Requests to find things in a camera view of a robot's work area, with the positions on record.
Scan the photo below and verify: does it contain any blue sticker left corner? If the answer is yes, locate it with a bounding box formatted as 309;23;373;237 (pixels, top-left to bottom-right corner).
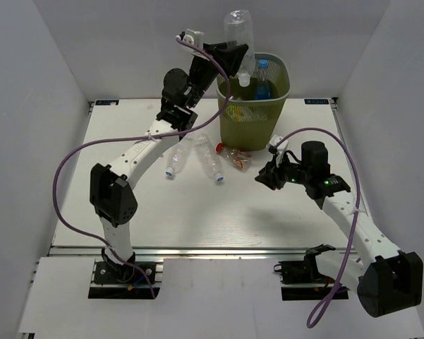
95;100;119;106

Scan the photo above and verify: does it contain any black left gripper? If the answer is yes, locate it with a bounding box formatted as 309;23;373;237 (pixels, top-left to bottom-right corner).
186;41;248;109

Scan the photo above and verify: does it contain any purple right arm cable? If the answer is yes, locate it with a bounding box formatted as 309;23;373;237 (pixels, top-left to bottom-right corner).
277;127;361;328

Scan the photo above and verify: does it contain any aluminium table edge rail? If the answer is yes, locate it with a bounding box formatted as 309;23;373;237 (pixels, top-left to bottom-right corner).
47;246;353;258

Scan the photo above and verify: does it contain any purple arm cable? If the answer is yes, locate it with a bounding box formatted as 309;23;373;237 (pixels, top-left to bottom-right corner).
277;127;361;328
52;37;234;299

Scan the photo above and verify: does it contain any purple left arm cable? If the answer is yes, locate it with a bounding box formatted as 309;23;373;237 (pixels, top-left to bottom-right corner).
52;37;234;299

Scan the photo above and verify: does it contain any clear square bottle yellow label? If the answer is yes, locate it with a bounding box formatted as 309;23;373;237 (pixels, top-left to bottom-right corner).
224;95;250;122

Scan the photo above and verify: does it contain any crushed bottle red label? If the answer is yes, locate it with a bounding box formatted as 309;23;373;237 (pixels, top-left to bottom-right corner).
216;143;252;172

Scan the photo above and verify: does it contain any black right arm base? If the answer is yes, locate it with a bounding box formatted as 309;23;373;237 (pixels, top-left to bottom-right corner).
273;261;334;302

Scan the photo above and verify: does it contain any clear bottle blue label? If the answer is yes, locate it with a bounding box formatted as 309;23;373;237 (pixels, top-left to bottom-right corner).
255;59;271;100

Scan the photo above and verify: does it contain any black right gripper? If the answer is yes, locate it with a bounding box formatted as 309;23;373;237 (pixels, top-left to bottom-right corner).
255;151;311;190

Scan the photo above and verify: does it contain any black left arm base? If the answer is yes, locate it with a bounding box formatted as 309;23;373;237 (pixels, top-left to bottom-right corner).
87;261;162;300

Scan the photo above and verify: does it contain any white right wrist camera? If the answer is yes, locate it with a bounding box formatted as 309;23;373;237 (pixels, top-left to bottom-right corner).
267;134;289;167

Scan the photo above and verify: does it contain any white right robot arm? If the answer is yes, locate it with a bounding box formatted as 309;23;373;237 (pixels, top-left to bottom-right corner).
269;137;423;317

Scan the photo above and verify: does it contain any green mesh waste bin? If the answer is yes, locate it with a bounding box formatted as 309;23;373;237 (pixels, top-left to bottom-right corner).
217;52;291;151

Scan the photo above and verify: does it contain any clear ribbed bottle blue cap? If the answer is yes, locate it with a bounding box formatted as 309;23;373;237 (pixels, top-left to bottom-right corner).
195;133;224;184

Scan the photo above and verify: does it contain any clear slim bottle white cap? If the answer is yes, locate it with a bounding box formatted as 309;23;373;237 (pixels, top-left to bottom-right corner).
224;10;255;88

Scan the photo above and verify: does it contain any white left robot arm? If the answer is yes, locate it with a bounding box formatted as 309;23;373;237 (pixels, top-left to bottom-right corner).
90;42;249;282

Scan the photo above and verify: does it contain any blue sticker corner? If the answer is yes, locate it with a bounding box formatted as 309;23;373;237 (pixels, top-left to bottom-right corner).
95;100;119;106
304;98;329;105

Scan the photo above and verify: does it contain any blue sticker right corner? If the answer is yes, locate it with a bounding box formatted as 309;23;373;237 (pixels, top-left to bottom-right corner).
304;98;329;105

